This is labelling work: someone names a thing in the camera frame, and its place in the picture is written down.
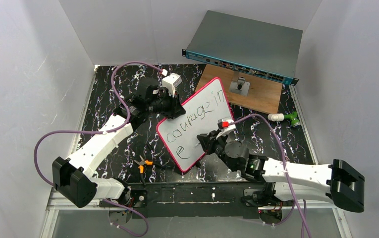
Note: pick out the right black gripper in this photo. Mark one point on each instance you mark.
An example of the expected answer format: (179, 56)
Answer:
(212, 142)

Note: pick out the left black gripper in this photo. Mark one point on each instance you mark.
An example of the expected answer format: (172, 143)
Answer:
(171, 104)

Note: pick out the pink framed whiteboard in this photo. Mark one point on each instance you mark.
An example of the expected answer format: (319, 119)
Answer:
(203, 111)

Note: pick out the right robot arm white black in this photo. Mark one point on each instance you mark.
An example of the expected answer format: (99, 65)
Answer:
(337, 183)

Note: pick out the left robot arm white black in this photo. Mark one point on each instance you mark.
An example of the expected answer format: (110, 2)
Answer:
(73, 177)

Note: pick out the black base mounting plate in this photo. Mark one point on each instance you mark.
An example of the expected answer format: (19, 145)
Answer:
(208, 199)

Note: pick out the white green plastic pipe fitting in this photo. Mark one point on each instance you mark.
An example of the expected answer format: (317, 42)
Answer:
(293, 118)

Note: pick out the wooden board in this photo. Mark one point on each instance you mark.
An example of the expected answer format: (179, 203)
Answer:
(263, 95)

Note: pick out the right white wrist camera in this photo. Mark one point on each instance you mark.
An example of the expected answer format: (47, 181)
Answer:
(225, 126)

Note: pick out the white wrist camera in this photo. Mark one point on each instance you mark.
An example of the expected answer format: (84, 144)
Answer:
(225, 126)
(171, 82)

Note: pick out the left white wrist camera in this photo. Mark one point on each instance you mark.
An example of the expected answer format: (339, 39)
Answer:
(171, 82)

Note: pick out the metal bracket with black knob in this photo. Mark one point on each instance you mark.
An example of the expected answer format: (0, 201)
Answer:
(239, 85)

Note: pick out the orange handled pliers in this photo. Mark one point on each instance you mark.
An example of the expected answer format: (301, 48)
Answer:
(142, 163)

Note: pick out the aluminium frame rail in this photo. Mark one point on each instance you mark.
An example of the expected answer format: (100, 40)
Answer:
(268, 215)

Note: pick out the grey blue network switch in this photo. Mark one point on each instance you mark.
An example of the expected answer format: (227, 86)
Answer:
(252, 47)

